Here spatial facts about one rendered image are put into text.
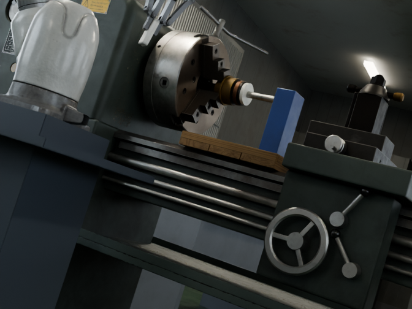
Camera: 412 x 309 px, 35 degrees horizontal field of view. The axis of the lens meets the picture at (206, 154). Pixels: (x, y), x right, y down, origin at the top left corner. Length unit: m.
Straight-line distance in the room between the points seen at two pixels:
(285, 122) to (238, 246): 2.42
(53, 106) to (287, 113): 0.71
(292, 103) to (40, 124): 0.79
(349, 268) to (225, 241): 2.63
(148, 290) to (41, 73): 2.56
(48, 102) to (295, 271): 0.67
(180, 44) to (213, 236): 2.12
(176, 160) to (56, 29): 0.57
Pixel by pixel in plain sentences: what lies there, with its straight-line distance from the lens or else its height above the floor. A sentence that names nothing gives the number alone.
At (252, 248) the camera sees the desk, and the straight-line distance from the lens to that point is 4.39.
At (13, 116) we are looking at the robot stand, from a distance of 1.43.
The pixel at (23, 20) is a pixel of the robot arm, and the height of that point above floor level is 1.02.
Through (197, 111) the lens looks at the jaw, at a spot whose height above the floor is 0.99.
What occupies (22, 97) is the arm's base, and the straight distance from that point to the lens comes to 1.49.
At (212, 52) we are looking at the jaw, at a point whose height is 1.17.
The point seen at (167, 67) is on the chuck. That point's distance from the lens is 1.97.
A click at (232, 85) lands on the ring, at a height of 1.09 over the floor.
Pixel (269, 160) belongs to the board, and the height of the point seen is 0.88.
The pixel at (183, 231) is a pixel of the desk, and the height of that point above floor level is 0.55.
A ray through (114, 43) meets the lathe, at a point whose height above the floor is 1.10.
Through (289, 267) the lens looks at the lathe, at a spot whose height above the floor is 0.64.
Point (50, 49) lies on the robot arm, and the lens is 1.49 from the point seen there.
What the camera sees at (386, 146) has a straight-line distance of 1.72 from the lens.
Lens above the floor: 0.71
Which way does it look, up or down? 5 degrees up
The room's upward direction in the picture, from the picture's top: 17 degrees clockwise
